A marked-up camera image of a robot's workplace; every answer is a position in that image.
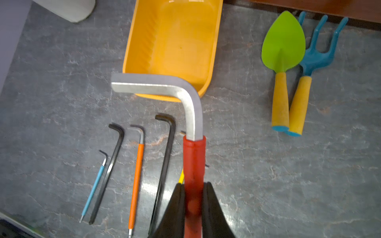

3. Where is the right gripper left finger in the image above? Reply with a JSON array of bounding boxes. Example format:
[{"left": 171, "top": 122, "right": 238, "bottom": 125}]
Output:
[{"left": 151, "top": 183, "right": 186, "bottom": 238}]

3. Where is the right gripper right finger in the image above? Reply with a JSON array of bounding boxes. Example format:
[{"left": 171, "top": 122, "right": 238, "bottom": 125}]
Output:
[{"left": 202, "top": 182, "right": 235, "bottom": 238}]

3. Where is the yellow hex key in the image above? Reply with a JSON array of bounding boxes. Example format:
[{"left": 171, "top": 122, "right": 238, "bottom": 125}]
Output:
[{"left": 178, "top": 170, "right": 185, "bottom": 184}]

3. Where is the orange hex key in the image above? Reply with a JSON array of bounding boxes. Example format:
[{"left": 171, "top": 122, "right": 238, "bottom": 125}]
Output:
[{"left": 129, "top": 125, "right": 145, "bottom": 238}]

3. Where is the red hex key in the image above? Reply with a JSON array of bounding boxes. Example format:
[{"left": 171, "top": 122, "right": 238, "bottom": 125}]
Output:
[{"left": 111, "top": 73, "right": 206, "bottom": 238}]

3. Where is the large black hex key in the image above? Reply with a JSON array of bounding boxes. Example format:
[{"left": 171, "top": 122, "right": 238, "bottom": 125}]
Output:
[{"left": 148, "top": 114, "right": 176, "bottom": 237}]

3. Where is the small black hex key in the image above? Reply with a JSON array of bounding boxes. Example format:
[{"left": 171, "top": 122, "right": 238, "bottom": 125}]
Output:
[{"left": 89, "top": 123, "right": 125, "bottom": 225}]

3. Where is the yellow plastic storage box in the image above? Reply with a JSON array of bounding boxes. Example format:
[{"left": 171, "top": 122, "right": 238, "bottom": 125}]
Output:
[{"left": 123, "top": 0, "right": 223, "bottom": 97}]

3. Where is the teal garden fork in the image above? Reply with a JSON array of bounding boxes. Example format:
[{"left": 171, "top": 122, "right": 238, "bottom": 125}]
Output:
[{"left": 286, "top": 15, "right": 349, "bottom": 137}]

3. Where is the green garden trowel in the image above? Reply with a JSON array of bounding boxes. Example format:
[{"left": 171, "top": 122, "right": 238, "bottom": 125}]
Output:
[{"left": 262, "top": 11, "right": 306, "bottom": 132}]

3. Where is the white potted green plant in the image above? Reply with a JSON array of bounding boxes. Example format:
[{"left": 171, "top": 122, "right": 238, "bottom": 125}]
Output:
[{"left": 34, "top": 0, "right": 96, "bottom": 23}]

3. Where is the brown wooden stand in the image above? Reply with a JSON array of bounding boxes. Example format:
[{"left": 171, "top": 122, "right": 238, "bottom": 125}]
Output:
[{"left": 223, "top": 0, "right": 381, "bottom": 32}]

